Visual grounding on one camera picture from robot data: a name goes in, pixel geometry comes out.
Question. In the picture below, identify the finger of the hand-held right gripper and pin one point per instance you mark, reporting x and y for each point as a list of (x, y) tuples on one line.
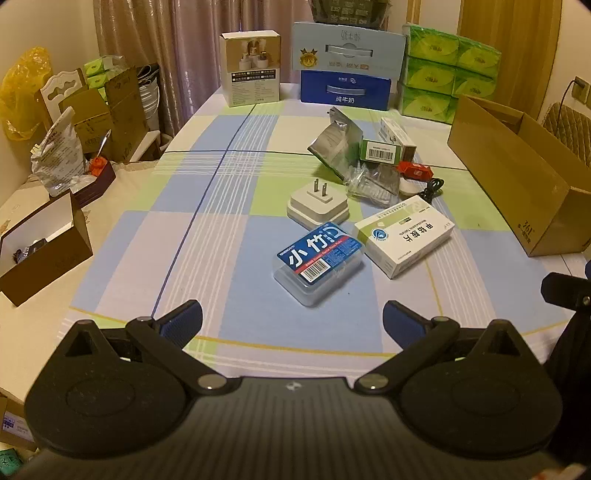
[(565, 290)]

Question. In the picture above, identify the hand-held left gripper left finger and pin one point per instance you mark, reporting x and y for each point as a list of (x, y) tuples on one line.
[(184, 319)]

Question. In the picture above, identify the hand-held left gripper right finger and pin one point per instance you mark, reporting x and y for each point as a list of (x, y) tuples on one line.
[(402, 319)]

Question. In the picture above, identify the brown cardboard box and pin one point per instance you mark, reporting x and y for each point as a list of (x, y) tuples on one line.
[(508, 170)]

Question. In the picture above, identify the plastic metal rack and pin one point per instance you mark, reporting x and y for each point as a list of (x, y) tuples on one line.
[(371, 184)]

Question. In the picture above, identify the green white medicine box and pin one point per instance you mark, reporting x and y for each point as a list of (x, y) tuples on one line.
[(385, 151)]

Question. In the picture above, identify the silver foil pouch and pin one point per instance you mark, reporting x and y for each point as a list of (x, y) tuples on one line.
[(334, 143)]

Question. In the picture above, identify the desktop with checked tablecloth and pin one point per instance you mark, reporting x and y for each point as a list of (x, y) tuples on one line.
[(221, 258)]

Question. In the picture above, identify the clear box with blue label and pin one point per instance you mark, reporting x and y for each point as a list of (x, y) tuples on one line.
[(318, 263)]

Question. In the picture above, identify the white power adapter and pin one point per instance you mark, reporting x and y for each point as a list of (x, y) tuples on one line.
[(318, 207)]

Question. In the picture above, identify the open dark brown box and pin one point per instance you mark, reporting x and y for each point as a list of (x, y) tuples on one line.
[(51, 263)]

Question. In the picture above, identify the red snack packet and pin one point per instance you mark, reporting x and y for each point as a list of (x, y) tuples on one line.
[(415, 170)]

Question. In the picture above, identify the chair with quilted cover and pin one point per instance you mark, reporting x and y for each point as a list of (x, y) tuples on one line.
[(570, 134)]

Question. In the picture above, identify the maroon box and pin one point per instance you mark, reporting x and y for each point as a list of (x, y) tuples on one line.
[(99, 187)]

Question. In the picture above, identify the small red object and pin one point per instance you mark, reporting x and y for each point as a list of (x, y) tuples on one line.
[(97, 167)]

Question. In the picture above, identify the long white box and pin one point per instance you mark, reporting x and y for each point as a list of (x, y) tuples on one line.
[(392, 129)]

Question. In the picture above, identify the pen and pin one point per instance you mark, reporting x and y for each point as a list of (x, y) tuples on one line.
[(104, 143)]

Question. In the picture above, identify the white plastic bag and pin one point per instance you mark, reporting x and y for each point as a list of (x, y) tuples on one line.
[(57, 147)]

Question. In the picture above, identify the large brown carton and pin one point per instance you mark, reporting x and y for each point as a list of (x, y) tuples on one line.
[(115, 115)]

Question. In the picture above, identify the white plastic bucket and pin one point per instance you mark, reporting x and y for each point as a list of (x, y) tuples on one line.
[(150, 101)]

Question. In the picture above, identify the dark blue milk carton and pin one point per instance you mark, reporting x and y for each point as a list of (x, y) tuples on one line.
[(346, 90)]

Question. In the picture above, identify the stack of green tissue packs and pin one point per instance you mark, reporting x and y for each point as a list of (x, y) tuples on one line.
[(448, 74)]

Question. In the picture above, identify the white product box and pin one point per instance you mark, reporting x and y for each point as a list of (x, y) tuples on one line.
[(251, 69)]

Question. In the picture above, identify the white carved chair back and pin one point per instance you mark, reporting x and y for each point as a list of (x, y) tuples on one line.
[(57, 90)]

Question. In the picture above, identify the small green tissue pack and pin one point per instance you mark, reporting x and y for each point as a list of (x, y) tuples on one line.
[(99, 69)]

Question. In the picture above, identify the wooden door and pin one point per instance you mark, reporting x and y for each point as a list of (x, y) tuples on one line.
[(508, 32)]

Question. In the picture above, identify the light blue milk carton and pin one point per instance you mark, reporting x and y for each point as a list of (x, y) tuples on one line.
[(351, 50)]

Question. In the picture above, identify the yellow plastic bag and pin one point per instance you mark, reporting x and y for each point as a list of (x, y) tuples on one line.
[(23, 87)]

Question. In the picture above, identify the dark basket on cartons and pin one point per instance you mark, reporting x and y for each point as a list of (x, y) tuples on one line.
[(351, 11)]

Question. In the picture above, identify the beige wall socket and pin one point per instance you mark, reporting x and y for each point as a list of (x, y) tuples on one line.
[(582, 90)]

